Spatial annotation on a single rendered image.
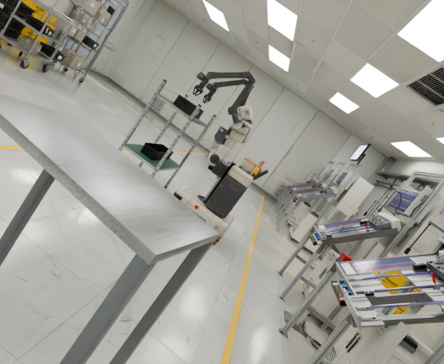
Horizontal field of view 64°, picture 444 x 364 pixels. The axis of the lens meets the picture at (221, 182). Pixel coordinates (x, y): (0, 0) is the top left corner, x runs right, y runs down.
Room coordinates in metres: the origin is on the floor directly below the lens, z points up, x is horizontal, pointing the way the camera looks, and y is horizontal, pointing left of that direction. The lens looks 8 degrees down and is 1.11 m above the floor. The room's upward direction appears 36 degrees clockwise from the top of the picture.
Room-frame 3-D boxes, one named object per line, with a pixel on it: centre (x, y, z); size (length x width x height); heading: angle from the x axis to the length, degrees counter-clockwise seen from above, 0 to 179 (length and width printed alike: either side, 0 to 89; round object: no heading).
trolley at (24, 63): (5.51, 3.71, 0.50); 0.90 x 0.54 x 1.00; 10
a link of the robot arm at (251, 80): (3.62, 0.36, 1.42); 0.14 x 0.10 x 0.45; 86
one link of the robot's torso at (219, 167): (3.75, 0.15, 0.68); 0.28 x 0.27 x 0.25; 175
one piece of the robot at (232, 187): (3.79, -0.11, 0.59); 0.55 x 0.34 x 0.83; 175
